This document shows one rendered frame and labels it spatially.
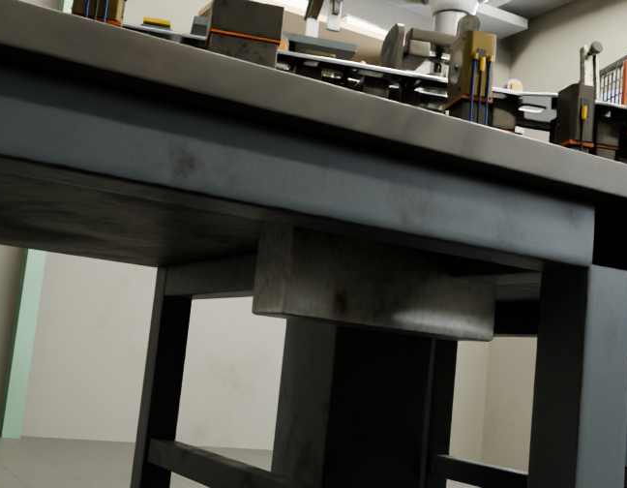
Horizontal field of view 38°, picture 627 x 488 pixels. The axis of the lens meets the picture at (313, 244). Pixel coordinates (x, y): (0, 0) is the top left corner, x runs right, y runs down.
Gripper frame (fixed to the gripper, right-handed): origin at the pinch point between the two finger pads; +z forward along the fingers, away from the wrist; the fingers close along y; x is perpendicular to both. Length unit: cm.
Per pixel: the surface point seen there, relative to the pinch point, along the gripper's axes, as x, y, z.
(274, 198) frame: -44, 110, 61
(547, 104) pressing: 33, 43, 20
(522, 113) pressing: 33, 35, 20
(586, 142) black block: 30, 59, 31
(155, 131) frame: -56, 112, 57
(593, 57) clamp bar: 56, 27, 1
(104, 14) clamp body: -55, 50, 25
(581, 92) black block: 28, 59, 22
